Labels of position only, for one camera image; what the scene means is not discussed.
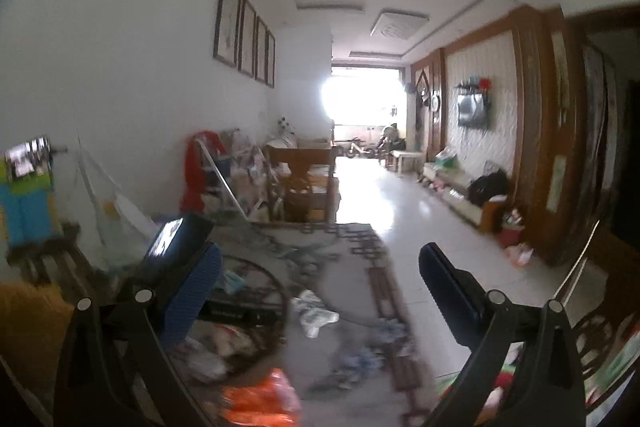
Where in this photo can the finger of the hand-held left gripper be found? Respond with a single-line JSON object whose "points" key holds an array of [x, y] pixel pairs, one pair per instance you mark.
{"points": [[245, 311]]}

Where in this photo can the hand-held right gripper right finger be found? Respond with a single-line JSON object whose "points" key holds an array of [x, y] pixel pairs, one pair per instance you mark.
{"points": [[450, 294]]}

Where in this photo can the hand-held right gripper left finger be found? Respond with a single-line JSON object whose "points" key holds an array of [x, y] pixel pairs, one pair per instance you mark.
{"points": [[192, 292]]}

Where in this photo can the white snack packet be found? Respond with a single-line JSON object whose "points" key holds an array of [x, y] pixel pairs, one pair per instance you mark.
{"points": [[220, 341]]}

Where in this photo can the crumpled blue white wrapper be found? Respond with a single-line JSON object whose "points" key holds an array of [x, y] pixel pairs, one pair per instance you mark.
{"points": [[312, 312], [387, 332], [350, 367]]}

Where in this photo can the clear plastic bag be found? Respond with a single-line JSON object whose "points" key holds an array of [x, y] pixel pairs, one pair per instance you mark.
{"points": [[205, 366]]}

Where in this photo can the white plastic bag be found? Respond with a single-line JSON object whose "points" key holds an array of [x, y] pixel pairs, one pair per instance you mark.
{"points": [[107, 212]]}

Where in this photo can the small cardboard box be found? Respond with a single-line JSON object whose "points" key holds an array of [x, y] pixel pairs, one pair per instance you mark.
{"points": [[520, 253]]}

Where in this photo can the red bucket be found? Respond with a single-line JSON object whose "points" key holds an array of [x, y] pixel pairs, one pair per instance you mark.
{"points": [[511, 233]]}

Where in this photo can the red cloth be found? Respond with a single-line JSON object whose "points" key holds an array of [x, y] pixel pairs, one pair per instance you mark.
{"points": [[196, 172]]}

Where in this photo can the white step ladder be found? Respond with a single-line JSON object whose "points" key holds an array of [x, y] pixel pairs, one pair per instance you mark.
{"points": [[220, 179]]}

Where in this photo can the orange plastic bag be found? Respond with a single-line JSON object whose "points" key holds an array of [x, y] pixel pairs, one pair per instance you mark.
{"points": [[262, 399]]}

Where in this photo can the white TV cabinet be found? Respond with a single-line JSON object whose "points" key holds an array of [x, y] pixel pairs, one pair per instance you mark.
{"points": [[457, 197]]}

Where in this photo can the patterned grey tablecloth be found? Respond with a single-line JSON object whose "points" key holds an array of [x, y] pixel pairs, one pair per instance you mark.
{"points": [[340, 267]]}

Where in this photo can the black bag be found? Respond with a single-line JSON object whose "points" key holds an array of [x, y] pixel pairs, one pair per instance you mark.
{"points": [[487, 188]]}

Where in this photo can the cluttered metal rack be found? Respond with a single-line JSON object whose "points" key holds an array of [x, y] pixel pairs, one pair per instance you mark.
{"points": [[252, 172]]}

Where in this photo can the green white bag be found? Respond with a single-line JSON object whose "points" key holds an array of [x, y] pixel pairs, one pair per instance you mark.
{"points": [[445, 159]]}

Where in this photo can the carved wooden chair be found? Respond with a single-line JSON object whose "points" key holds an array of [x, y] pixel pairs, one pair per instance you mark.
{"points": [[300, 187], [602, 324]]}

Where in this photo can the white coffee table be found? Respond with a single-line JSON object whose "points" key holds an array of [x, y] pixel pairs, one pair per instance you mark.
{"points": [[407, 159]]}

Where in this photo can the blue green hanging cloth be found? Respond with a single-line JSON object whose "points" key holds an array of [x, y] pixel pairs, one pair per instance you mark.
{"points": [[25, 207]]}

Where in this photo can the yellow cushion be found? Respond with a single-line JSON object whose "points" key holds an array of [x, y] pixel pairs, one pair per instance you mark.
{"points": [[30, 332]]}

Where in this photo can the green white plastic package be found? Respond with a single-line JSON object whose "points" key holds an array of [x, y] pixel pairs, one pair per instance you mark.
{"points": [[617, 369]]}

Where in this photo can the wooden partition cabinet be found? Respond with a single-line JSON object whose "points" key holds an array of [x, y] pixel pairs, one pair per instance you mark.
{"points": [[540, 132]]}

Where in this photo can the square ceiling light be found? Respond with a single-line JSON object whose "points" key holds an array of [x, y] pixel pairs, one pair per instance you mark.
{"points": [[400, 24]]}

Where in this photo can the wall-mounted television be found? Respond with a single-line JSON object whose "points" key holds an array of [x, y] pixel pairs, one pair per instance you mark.
{"points": [[472, 111]]}

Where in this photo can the wall shelf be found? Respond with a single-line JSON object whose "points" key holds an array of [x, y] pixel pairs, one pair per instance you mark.
{"points": [[475, 85]]}

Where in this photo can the framed wall picture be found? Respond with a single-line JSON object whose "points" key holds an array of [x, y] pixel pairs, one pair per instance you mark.
{"points": [[226, 18], [270, 58], [261, 49], [246, 37]]}

